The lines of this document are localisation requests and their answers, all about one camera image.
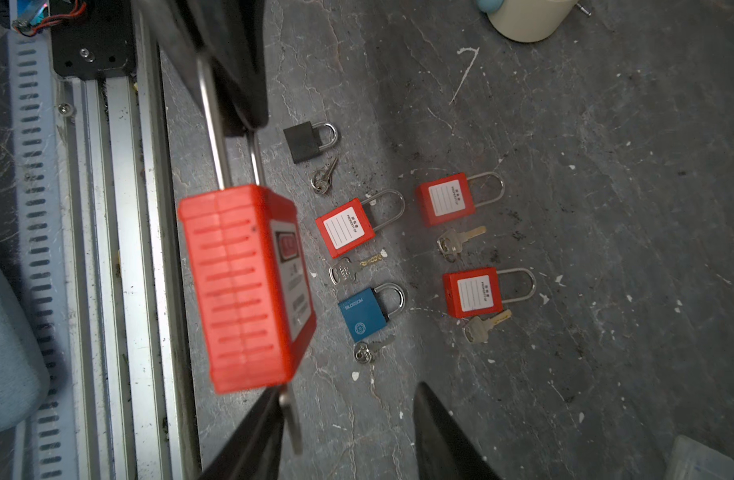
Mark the small black padlock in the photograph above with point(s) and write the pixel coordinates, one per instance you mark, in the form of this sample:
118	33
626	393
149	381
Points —
304	140

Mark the brass key by padlock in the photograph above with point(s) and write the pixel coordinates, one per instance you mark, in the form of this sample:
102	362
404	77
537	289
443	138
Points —
451	243

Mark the blue padlock key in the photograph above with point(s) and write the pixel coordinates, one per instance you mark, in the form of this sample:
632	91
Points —
366	352

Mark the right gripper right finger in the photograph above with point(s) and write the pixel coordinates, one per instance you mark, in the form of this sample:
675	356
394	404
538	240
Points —
443	451

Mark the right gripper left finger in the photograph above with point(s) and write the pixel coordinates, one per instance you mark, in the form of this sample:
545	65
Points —
254	449

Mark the silver key lower right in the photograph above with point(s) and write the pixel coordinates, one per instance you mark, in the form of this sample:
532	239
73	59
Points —
477	330

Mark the small keys on ring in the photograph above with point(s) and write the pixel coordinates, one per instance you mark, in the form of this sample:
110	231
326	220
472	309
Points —
321	180

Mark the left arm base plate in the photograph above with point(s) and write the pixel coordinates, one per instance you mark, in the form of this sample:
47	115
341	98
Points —
97	45

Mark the silver key by padlock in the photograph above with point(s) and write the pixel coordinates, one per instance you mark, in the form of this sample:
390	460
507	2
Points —
346	271

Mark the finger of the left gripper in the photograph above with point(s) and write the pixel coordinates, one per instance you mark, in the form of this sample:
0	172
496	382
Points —
230	34

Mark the red padlock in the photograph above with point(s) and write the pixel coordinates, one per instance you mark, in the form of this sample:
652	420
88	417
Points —
450	198
247	262
476	292
348	226

